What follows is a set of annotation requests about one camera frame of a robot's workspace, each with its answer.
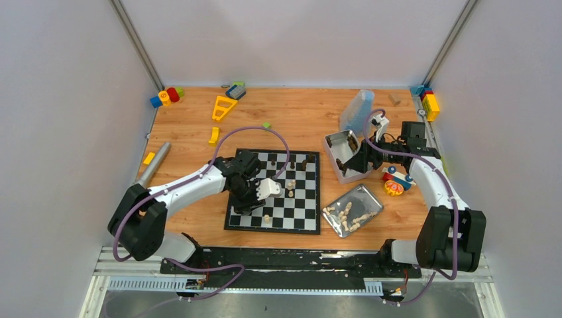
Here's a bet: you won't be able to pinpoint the black white chessboard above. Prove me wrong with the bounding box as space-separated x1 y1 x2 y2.
224 150 321 235

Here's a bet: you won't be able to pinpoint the yellow triangular toy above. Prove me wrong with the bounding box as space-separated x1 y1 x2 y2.
211 96 239 123

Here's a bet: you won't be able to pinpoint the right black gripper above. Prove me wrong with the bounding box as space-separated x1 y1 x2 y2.
344 131 405 174

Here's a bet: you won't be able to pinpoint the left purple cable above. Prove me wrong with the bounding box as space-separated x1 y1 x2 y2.
112 126 291 308

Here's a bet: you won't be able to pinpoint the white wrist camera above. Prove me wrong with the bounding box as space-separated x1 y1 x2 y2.
371 113 390 143
256 178 284 200

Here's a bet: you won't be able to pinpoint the small wooden block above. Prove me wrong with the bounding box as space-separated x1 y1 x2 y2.
388 93 402 105

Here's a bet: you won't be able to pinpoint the blue cube block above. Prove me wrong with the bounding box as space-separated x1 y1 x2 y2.
150 96 163 109

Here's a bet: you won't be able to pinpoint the yellow red round toy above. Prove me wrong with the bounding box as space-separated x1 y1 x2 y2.
384 180 404 197

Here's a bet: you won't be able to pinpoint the silver metal tray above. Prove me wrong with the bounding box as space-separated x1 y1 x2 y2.
321 184 384 239

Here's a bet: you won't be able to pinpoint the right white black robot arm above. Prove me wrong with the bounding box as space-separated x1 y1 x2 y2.
344 119 486 280

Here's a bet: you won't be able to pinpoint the small yellow block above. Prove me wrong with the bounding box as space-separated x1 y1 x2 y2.
143 152 156 165

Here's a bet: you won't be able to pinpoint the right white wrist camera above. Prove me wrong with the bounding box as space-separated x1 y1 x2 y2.
371 113 390 143

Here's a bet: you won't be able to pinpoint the purple cable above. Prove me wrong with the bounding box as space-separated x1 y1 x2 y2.
112 126 291 308
362 109 460 307

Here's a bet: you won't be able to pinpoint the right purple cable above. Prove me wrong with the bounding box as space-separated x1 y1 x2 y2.
362 109 460 307

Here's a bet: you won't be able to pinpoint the grey cylinder marker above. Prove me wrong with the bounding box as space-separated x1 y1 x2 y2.
134 142 172 187

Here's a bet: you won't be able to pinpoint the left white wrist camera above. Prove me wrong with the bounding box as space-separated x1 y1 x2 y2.
256 178 284 200

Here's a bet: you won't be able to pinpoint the white metal box dark pieces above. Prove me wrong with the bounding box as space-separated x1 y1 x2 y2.
323 130 372 184

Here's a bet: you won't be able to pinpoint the blue grey toy block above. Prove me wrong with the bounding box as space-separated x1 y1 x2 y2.
225 81 247 100

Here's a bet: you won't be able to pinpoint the yellow curved toy piece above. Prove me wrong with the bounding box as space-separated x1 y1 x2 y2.
208 127 221 146

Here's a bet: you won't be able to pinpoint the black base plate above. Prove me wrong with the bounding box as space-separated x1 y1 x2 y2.
187 246 422 290

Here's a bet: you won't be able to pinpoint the clear plastic container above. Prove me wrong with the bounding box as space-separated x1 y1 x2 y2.
339 89 375 135

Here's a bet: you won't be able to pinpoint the red cylinder block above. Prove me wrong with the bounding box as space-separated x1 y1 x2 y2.
166 87 180 103

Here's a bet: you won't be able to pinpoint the yellow lego brick stack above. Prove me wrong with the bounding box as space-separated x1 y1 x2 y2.
422 93 440 122

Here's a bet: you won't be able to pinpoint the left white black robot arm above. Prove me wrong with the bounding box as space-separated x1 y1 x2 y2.
107 150 282 274

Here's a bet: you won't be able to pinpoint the yellow cylinder block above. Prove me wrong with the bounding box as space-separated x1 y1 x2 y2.
158 90 172 106

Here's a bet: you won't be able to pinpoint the red white blue toy car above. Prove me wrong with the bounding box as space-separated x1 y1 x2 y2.
382 166 416 191

